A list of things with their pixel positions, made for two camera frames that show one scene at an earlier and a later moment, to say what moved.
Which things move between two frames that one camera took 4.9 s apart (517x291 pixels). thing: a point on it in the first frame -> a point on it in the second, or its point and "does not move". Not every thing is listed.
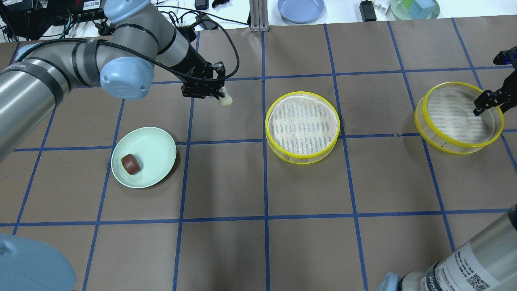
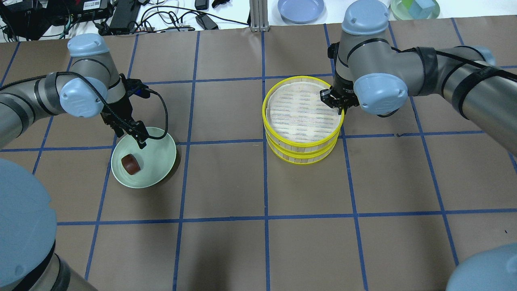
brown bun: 131,164 does not move
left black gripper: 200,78 -> 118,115
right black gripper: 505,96 -> 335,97
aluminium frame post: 259,15 does not move
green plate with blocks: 415,9 does not move
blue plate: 300,11 does not move
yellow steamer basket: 444,120 -> 295,117
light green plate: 155,152 does not move
